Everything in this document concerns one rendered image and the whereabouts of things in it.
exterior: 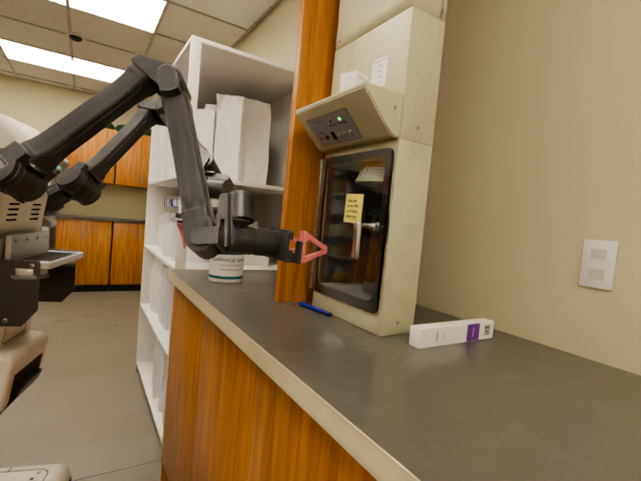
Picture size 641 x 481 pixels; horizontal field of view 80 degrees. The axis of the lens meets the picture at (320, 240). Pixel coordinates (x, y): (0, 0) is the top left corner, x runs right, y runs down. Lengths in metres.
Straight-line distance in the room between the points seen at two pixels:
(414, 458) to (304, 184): 0.87
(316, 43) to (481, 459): 1.13
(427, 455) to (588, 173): 0.83
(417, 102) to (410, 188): 0.20
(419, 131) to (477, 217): 0.42
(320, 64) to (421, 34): 0.37
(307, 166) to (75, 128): 0.61
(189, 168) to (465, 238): 0.87
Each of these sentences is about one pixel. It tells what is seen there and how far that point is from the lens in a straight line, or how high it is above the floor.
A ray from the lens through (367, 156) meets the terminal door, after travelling 0.99.
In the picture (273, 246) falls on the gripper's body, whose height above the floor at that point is 1.14.
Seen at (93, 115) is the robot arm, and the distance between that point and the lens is 0.99.
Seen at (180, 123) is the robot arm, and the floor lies 1.38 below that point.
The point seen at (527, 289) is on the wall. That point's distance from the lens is 1.20.
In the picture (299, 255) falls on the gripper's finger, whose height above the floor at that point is 1.13.
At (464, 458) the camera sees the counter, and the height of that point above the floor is 0.94.
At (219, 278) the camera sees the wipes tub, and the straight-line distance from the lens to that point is 1.45.
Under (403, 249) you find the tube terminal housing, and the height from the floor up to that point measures 1.15.
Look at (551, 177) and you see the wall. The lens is 1.19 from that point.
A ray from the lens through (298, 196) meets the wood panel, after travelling 1.18.
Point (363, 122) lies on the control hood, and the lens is 0.95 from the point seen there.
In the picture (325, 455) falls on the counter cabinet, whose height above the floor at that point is 0.84.
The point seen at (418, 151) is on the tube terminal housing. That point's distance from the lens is 0.97.
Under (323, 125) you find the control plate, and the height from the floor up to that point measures 1.46.
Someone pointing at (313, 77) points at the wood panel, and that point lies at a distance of 1.26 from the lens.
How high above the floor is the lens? 1.20
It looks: 3 degrees down
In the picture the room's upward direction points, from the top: 5 degrees clockwise
